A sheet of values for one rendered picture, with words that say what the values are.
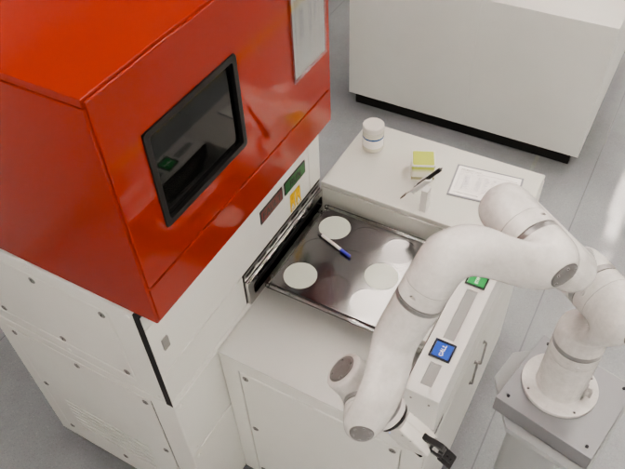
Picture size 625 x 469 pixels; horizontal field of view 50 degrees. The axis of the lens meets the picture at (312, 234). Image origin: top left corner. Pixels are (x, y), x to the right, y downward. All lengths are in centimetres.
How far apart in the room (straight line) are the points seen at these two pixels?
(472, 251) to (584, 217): 245
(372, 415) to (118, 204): 60
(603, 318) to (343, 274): 77
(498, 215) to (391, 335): 29
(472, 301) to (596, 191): 196
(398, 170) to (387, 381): 106
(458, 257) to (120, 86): 62
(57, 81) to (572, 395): 135
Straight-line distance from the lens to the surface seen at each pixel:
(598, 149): 401
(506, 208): 124
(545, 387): 182
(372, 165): 222
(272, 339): 195
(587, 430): 184
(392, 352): 127
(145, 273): 140
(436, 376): 173
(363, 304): 191
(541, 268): 118
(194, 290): 170
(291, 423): 206
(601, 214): 363
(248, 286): 193
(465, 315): 185
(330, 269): 199
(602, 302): 154
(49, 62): 123
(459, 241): 115
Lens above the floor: 243
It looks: 47 degrees down
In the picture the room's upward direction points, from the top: 3 degrees counter-clockwise
